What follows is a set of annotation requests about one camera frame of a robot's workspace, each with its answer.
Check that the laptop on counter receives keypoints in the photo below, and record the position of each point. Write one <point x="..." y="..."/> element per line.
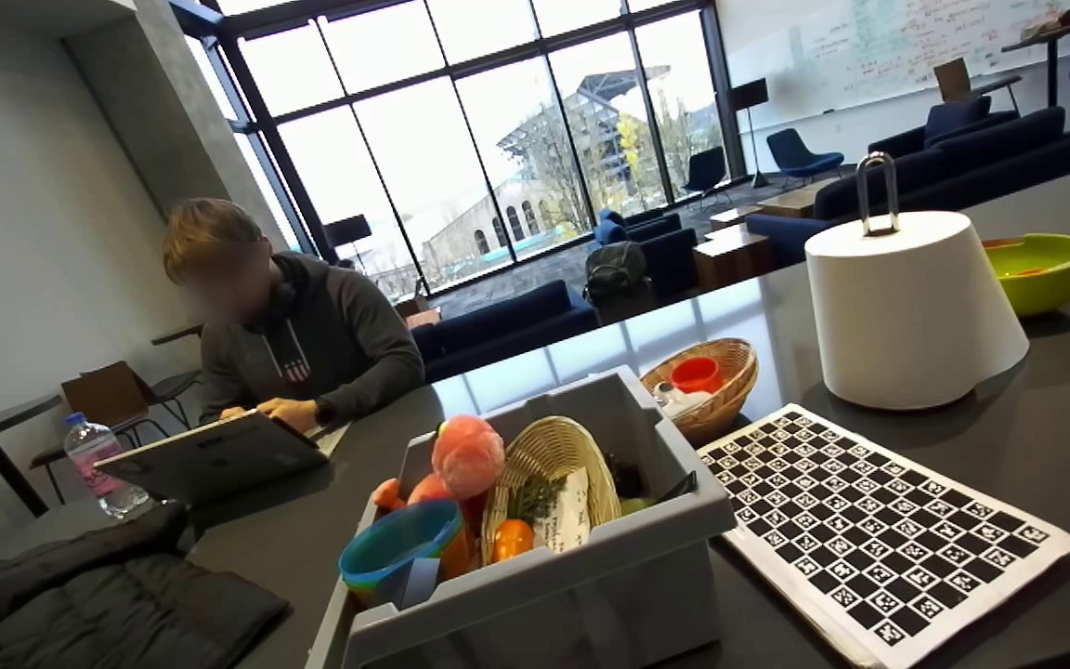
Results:
<point x="217" y="458"/>

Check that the green plastic bowl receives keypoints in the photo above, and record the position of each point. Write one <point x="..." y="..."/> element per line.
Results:
<point x="1033" y="267"/>

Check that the white paper towel roll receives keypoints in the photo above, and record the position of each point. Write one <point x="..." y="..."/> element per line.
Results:
<point x="908" y="308"/>

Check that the blue plastic cup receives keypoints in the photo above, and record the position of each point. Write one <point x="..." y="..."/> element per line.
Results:
<point x="399" y="556"/>

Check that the dark sofa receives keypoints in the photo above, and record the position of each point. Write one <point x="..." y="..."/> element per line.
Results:
<point x="951" y="172"/>

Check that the grey plastic bin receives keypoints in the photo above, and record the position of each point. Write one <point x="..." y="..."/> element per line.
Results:
<point x="630" y="596"/>

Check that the black white checkerboard sheet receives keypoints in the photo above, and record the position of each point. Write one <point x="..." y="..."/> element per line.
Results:
<point x="880" y="556"/>

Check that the clear water bottle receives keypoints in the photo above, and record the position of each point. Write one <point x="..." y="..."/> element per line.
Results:
<point x="87" y="447"/>

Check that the black jacket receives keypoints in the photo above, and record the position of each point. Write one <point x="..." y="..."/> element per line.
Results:
<point x="127" y="596"/>

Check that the seated person dark hoodie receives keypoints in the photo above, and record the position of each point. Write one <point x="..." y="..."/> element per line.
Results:
<point x="287" y="334"/>

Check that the pink plush toy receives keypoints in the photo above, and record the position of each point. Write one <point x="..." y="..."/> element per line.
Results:
<point x="467" y="454"/>

